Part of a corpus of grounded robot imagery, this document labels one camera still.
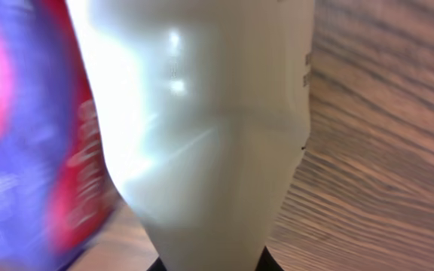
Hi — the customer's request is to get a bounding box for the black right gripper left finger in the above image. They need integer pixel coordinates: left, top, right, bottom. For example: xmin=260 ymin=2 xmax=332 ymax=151
xmin=147 ymin=258 xmax=167 ymax=271

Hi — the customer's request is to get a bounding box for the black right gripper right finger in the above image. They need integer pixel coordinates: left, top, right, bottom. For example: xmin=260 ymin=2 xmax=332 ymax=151
xmin=256 ymin=247 xmax=284 ymax=271

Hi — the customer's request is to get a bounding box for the purple Carefree pad packet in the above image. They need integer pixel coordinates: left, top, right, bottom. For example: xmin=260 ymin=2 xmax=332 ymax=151
xmin=0 ymin=0 xmax=115 ymax=270

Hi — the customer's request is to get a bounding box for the white tube gold cap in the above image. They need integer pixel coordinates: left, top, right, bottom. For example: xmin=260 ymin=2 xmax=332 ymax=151
xmin=67 ymin=0 xmax=314 ymax=270

